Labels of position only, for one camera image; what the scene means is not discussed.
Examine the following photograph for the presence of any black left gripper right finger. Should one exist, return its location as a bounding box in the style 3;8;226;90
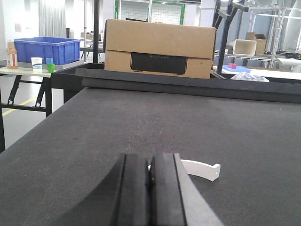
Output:
150;153;223;226

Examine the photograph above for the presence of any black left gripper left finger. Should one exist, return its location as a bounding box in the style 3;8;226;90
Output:
56;154;149;226

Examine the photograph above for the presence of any white curved PVC pipe piece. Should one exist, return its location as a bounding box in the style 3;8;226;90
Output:
146;154;221;185

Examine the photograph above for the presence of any black foam board stack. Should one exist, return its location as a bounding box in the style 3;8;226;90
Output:
75;63;301;104

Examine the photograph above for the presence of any clear plastic bag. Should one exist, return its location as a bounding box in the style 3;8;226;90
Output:
231;72;269;82

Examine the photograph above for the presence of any pink cube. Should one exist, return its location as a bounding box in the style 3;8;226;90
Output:
228;63;237;69

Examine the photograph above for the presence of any blue tray under cube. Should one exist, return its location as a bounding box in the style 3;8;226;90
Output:
222;65;251;73

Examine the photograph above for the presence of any large cardboard box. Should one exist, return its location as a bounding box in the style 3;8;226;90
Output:
103;19;216;79

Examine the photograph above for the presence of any green and blue cup stack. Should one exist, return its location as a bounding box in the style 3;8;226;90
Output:
46;58;55;73

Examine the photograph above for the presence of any blue plastic crate on table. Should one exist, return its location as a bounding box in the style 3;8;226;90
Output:
14;36;81;65

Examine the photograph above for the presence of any white paper cup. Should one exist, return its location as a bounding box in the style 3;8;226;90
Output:
31;57;43;72

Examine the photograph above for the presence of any white open box on shelf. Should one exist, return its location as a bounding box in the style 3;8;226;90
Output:
232;39;257;56

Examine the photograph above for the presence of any small cardboard box on shelf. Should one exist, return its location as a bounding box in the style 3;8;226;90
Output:
246;32;267;54

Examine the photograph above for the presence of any orange juice bottle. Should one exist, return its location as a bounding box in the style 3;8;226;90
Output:
6;39;18;69

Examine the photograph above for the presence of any black vertical pole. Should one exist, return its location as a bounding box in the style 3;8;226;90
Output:
93;0;99;64

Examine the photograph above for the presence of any black angled frame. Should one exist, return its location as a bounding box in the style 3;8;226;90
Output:
212;0;249;73

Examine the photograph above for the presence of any metal wire shelf rack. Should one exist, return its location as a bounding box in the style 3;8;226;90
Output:
215;0;301;68

